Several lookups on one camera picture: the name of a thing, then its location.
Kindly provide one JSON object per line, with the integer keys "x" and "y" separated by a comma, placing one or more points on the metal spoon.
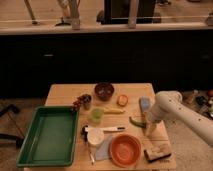
{"x": 88, "y": 149}

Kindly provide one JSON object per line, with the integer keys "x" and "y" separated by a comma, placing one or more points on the light blue cloth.
{"x": 102, "y": 152}

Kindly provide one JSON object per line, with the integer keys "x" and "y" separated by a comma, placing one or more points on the green plastic cup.
{"x": 96, "y": 116}

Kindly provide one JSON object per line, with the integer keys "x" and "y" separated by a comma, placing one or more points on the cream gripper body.
{"x": 154, "y": 115}

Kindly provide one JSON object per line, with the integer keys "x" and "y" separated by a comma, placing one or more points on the dark brown bowl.
{"x": 104, "y": 91}

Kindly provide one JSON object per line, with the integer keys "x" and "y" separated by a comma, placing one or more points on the yellow banana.
{"x": 113, "y": 111}

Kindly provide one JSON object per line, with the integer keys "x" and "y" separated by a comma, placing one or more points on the wooden table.
{"x": 118, "y": 107}

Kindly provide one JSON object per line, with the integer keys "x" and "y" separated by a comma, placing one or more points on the orange bowl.
{"x": 125, "y": 150}

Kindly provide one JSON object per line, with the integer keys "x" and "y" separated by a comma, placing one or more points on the white handled knife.
{"x": 105, "y": 129}

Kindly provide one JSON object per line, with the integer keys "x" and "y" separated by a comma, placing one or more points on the wooden block brush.
{"x": 157, "y": 152}

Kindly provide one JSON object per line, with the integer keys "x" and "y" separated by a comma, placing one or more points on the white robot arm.
{"x": 170, "y": 102}

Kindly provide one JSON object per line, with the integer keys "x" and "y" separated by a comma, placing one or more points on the small orange container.
{"x": 122, "y": 100}

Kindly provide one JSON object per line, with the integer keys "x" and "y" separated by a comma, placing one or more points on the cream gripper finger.
{"x": 150, "y": 128}

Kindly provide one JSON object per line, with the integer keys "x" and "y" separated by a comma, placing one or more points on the green plastic tray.
{"x": 50, "y": 139}

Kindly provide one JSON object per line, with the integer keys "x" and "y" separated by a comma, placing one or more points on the blue sponge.
{"x": 144, "y": 104}

